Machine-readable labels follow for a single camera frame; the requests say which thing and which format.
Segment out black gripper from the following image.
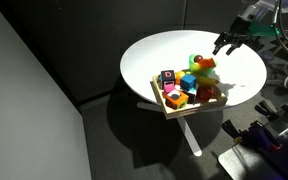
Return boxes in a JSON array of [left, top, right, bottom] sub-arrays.
[[212, 15, 253, 57]]

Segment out small dark red ball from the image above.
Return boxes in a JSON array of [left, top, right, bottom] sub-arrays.
[[193, 54, 204, 64]]

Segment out wooden toy tray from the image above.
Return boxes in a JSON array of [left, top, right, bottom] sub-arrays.
[[151, 73, 229, 121]]

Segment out orange toy block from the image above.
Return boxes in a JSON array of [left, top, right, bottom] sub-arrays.
[[197, 57, 218, 70]]

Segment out yellow toy banana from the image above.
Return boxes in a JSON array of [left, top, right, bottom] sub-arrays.
[[183, 70, 219, 87]]

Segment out red toy tomato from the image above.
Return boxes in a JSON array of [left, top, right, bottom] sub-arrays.
[[196, 85, 216, 102]]

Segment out blue toy cube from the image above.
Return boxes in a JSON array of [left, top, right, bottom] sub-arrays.
[[179, 73, 198, 92]]

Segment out small orange toy fruit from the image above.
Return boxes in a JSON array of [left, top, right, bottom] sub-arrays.
[[174, 70, 186, 85]]

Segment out plain black toy cube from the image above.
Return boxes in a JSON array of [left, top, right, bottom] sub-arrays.
[[183, 89, 197, 105]]

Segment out black cube with pink D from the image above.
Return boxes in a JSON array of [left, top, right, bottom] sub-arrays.
[[159, 69, 177, 85]]

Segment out pink toy cube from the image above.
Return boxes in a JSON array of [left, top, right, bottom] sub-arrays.
[[162, 81, 176, 96]]

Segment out orange cube with white face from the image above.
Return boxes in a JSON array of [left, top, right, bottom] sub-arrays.
[[165, 88, 190, 111]]

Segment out black spring clamp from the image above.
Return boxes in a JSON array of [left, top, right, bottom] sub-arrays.
[[254, 99, 288, 126]]

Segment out purple spring clamp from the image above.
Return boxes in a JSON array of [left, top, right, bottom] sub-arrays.
[[221, 119, 284, 155]]

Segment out white table base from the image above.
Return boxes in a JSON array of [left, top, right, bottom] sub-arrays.
[[136, 101, 204, 158]]

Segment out grey metal plate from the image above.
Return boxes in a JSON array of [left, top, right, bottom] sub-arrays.
[[217, 144, 288, 180]]

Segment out teal camera mount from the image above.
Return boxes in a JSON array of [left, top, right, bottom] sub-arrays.
[[248, 21, 282, 38]]

